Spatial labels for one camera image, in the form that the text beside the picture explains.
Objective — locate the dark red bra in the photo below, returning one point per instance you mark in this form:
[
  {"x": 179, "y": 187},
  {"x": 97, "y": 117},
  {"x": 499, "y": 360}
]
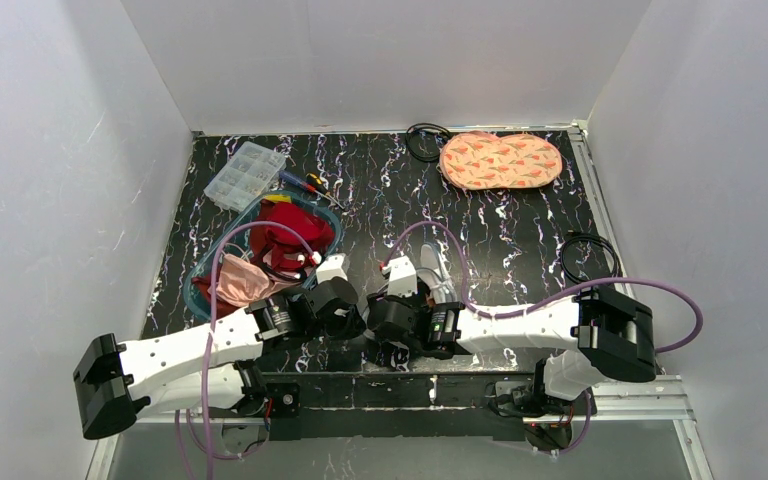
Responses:
[{"x": 278, "y": 248}]

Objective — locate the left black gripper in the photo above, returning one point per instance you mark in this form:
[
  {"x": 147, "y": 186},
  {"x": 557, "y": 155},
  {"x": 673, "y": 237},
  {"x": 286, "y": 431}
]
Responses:
[{"x": 345, "y": 318}]

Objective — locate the pink clothes in bin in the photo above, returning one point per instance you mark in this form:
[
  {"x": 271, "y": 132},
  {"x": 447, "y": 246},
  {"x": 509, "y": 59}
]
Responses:
[{"x": 239, "y": 283}]

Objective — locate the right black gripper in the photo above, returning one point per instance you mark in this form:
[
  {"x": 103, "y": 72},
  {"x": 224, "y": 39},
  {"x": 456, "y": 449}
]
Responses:
[{"x": 384, "y": 324}]

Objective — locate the white mesh laundry basket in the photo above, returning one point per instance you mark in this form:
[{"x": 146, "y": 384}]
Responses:
[{"x": 433, "y": 272}]

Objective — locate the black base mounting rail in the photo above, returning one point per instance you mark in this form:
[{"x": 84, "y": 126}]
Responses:
[{"x": 419, "y": 405}]

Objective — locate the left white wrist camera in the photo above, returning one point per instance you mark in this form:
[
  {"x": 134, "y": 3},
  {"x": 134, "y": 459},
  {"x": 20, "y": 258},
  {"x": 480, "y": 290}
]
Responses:
[{"x": 332, "y": 266}]

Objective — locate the aluminium frame rail right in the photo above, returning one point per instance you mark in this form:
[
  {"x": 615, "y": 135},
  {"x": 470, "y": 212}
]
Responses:
[{"x": 665, "y": 399}]

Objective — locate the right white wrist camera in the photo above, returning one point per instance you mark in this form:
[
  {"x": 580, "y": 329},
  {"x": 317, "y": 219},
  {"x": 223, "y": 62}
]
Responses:
[{"x": 401, "y": 277}]

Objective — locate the blue red handled screwdriver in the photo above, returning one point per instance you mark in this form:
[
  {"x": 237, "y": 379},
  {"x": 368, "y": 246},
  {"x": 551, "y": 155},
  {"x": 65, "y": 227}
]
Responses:
[{"x": 296, "y": 181}]

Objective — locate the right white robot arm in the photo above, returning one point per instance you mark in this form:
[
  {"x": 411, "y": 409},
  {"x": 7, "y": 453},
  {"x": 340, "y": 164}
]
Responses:
[{"x": 600, "y": 333}]

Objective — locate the yellow handled screwdriver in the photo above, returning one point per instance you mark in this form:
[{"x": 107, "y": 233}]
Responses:
[{"x": 323, "y": 191}]

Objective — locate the teal plastic bin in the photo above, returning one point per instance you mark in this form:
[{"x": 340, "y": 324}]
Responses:
[{"x": 192, "y": 297}]

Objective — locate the strawberry print mesh laundry bag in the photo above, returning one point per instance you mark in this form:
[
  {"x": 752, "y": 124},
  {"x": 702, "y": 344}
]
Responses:
[{"x": 483, "y": 161}]

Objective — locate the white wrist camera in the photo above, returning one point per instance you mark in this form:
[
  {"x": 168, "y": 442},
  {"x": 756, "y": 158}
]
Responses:
[
  {"x": 401, "y": 277},
  {"x": 332, "y": 266}
]

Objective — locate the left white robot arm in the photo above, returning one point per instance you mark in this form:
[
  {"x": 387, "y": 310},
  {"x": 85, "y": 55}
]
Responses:
[{"x": 118, "y": 382}]

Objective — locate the clear plastic screw organizer box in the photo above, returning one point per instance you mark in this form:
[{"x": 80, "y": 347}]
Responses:
[{"x": 250, "y": 171}]

